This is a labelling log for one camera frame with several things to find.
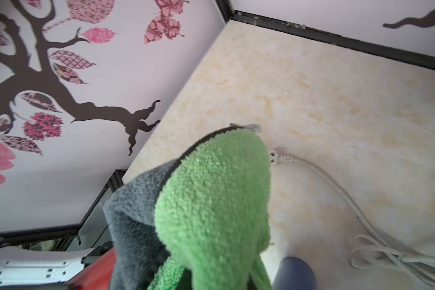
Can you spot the dark blue thermos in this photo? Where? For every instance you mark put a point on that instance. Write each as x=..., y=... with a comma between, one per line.
x=294, y=274

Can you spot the green and grey cloth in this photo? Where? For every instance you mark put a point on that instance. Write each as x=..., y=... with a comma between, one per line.
x=198, y=222

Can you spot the red thermos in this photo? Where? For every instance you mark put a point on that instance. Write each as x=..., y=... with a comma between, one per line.
x=97, y=276

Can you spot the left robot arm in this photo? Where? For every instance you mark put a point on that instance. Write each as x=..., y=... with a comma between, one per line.
x=26, y=267

